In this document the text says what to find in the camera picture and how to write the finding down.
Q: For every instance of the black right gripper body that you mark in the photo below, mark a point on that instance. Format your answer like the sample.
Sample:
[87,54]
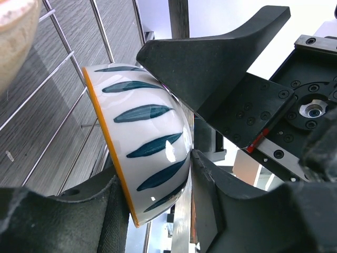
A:
[270,119]

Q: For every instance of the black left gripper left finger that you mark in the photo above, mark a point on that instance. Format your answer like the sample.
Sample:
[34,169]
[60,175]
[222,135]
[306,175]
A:
[90,217]

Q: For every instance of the white blue-petal bowl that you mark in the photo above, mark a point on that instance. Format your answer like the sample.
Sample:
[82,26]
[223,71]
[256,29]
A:
[147,135]

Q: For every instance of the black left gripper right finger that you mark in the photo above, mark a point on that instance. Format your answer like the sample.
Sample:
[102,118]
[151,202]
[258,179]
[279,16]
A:
[233,216]

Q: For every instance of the chrome wire dish rack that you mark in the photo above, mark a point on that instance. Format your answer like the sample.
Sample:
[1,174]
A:
[50,136]

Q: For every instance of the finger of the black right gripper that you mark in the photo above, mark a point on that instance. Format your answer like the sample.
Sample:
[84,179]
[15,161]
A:
[203,71]

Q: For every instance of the beige floral ceramic bowl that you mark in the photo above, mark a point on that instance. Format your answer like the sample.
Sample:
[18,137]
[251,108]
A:
[19,20]

